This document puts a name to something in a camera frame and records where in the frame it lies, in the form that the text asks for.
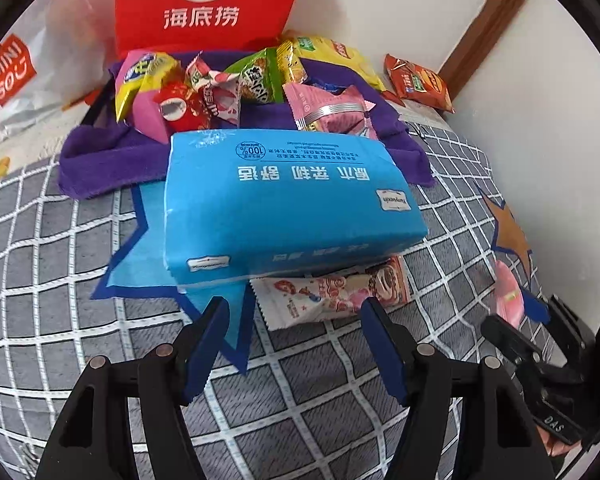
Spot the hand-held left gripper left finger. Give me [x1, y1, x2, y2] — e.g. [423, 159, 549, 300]
[34, 296, 231, 480]

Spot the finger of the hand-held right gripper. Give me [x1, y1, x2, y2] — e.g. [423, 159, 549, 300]
[524, 290, 597, 377]
[480, 313, 550, 377]

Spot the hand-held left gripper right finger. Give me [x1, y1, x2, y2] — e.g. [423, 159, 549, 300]
[359, 297, 556, 480]

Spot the long white pink snack packet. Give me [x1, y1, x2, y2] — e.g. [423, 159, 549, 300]
[250, 255, 412, 332]

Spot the red snack packet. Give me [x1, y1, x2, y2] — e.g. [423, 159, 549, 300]
[152, 80, 211, 133]

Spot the pink and yellow snack bag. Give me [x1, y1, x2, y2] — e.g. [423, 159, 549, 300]
[115, 49, 181, 143]

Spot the white striped snack packet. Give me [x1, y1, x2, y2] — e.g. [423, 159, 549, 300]
[185, 51, 243, 128]

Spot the green snack packet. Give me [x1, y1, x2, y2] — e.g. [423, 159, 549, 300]
[225, 47, 286, 106]

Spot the small yellow snack packet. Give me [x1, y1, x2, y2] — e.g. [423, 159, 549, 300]
[275, 40, 311, 86]

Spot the person's right hand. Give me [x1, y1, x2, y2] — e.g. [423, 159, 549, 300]
[539, 430, 578, 461]

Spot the blue tissue pack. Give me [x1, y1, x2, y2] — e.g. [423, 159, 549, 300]
[162, 127, 430, 291]

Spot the grey checked blanket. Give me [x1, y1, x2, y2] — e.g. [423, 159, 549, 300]
[0, 110, 551, 480]

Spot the purple cloth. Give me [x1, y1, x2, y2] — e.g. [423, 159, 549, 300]
[57, 50, 436, 198]

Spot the orange-red chip bag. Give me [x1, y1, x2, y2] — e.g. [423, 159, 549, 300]
[382, 53, 456, 113]

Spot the large yellow chip bag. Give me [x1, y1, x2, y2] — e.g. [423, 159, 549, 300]
[280, 32, 388, 92]

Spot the white plastic shopping bag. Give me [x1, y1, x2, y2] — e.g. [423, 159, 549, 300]
[0, 0, 123, 143]

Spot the red paper bag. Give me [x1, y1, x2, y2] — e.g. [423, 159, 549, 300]
[115, 0, 311, 58]

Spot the brown wooden door frame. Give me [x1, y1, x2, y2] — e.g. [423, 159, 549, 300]
[432, 0, 536, 91]

